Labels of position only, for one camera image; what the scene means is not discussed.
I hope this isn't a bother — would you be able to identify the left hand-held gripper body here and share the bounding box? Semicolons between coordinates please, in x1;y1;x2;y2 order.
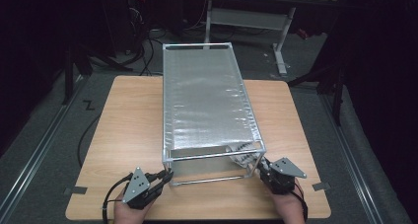
121;167;165;210

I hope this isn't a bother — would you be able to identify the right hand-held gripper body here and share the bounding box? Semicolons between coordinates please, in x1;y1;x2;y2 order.
259;157;308;195

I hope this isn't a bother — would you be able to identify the silver two-tier shelf rack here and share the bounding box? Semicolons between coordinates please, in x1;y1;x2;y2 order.
161;41;268;187

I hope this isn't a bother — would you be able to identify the person's left hand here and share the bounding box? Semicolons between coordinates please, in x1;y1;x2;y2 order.
112;188;156;224

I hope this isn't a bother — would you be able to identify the person's right hand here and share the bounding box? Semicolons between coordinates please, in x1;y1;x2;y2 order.
264;181;307;224

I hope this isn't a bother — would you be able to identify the black metal stand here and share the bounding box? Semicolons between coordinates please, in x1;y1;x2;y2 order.
62;42;132;106
287;52;349;126

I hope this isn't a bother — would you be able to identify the white-legged desk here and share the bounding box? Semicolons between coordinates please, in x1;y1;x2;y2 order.
196;0;339;76

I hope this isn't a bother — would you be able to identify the black computer tower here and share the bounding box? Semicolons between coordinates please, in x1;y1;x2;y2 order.
126;0;149;54

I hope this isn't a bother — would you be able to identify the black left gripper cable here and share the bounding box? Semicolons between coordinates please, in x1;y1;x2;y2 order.
102;173;134;224

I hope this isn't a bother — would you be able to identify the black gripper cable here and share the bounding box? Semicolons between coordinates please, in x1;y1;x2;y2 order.
289;188;310;223
102;173;134;224

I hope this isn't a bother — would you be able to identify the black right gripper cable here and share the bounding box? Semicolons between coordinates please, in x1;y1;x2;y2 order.
289;188;310;223

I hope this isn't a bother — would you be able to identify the aluminium floor rail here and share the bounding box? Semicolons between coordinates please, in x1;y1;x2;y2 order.
319;94;383;224
0;75;88;218

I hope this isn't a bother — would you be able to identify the black floor cable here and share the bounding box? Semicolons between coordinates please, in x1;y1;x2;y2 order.
77;114;102;169

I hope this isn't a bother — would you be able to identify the bundle of black cables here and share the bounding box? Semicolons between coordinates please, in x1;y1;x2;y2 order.
141;28;171;77

